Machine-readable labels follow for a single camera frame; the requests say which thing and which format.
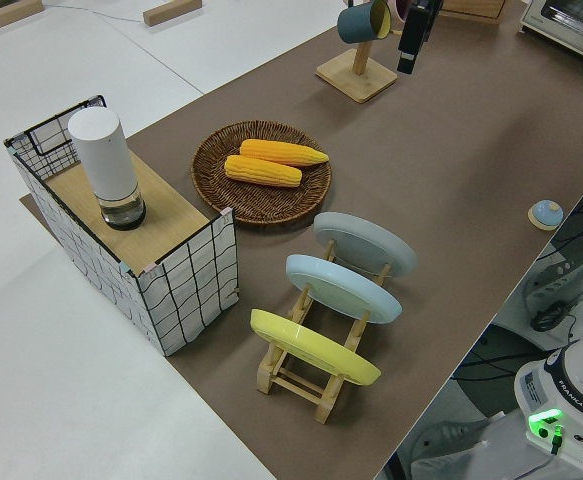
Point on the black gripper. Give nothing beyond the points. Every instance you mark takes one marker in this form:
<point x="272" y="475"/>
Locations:
<point x="421" y="27"/>

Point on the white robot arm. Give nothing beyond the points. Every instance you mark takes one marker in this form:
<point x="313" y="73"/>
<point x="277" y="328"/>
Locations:
<point x="571" y="385"/>

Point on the pink mug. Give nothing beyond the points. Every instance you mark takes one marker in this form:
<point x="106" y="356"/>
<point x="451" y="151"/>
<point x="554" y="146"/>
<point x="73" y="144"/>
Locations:
<point x="400" y="9"/>

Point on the wooden mug tree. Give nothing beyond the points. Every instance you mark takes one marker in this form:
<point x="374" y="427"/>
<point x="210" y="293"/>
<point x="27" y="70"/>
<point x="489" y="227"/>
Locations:
<point x="356" y="82"/>

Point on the teal mug yellow inside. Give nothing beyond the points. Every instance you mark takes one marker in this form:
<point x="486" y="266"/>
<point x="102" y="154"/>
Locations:
<point x="358" y="25"/>

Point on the brown table mat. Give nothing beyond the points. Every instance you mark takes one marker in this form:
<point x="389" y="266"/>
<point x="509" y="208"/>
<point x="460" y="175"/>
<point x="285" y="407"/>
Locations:
<point x="436" y="165"/>

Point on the yellow corn cob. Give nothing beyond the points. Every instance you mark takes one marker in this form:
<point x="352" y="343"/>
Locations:
<point x="261" y="171"/>
<point x="286" y="153"/>

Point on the beige toaster oven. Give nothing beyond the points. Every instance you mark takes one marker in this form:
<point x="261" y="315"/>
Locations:
<point x="571" y="25"/>

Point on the grey plate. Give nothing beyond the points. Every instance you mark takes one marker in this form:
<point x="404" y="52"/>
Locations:
<point x="366" y="242"/>

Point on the round wicker basket tray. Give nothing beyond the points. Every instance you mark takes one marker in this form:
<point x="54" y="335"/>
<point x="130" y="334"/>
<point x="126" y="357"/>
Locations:
<point x="221" y="195"/>

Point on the light blue plate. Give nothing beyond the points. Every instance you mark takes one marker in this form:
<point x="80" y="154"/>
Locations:
<point x="341" y="287"/>

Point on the wooden block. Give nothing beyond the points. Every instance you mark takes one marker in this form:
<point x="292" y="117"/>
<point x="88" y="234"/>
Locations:
<point x="171" y="12"/>

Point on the white power strip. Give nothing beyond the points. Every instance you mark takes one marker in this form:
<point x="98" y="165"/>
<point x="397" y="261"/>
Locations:
<point x="556" y="280"/>

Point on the yellow plate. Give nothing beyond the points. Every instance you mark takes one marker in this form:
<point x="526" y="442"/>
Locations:
<point x="311" y="350"/>

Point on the white cylinder with clear base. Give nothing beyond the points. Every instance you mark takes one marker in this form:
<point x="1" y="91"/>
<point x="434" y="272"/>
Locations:
<point x="103" y="160"/>

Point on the wooden plate rack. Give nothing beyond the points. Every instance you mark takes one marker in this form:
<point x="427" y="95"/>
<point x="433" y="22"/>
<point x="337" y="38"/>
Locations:
<point x="327" y="400"/>

